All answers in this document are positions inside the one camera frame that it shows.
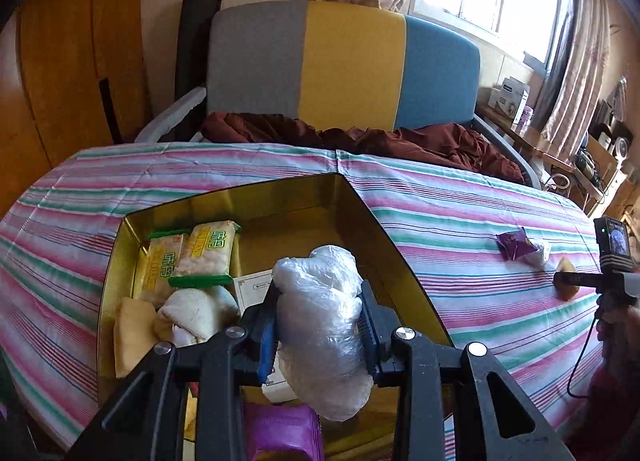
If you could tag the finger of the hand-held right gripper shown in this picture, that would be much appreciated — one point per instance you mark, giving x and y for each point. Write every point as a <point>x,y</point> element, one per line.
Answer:
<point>580,281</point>

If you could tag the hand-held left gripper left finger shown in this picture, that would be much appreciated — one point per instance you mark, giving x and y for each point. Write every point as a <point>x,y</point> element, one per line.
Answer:
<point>266,351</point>

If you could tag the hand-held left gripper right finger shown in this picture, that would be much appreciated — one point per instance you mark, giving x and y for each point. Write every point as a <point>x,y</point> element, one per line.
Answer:
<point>370,341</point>

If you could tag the white plastic bag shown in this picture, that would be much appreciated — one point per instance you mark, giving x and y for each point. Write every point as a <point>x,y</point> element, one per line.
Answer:
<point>320,331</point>

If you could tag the white printed carton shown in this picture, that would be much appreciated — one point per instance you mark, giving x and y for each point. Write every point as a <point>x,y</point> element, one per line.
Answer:
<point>250,291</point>

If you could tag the cream towel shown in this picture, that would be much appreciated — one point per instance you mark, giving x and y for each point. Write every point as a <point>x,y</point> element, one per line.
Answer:
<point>195,313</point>

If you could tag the green yellow snack packet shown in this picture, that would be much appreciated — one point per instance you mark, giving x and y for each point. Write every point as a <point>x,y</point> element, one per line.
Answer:
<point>160,266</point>
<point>210,251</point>

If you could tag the gold tin box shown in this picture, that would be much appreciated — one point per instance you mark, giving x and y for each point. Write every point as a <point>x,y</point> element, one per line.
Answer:
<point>310,221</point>

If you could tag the person's right forearm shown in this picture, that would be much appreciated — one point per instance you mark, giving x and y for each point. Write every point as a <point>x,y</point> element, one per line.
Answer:
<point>622,341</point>

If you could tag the small clear plastic bag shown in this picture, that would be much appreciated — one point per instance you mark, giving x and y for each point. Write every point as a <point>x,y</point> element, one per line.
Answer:
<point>540,253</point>

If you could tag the purple snack packet in box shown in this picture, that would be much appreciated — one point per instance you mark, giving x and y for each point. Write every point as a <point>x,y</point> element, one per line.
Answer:
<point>280,431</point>

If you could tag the black power strip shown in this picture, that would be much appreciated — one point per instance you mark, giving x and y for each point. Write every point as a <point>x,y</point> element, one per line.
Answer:
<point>587,163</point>

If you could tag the cardboard box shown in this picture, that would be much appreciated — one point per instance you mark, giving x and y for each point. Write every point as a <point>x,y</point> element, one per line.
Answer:
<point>605,153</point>

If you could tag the wooden desk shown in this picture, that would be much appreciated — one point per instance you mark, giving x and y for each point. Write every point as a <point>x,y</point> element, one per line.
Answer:
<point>530,138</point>

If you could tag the red garment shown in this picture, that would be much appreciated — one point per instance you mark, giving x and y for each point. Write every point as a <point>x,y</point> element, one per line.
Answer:
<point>610,421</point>

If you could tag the striped bedsheet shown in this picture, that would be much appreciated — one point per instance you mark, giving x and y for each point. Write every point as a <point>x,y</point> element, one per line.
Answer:
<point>450,201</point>

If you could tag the purple bottle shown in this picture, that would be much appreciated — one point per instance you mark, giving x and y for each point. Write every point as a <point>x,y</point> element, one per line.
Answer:
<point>526,117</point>

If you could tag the white appliance box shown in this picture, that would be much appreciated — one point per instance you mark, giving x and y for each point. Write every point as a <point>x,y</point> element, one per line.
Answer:
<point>507,96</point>

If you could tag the maroon blanket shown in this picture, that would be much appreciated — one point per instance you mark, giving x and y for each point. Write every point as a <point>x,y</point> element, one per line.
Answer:
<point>280,128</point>

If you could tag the grey yellow blue sofa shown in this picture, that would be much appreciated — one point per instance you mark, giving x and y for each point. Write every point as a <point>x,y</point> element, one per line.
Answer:
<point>350,66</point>

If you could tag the wooden wardrobe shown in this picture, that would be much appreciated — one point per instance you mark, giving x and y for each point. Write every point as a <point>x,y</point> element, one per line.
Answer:
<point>65,66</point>

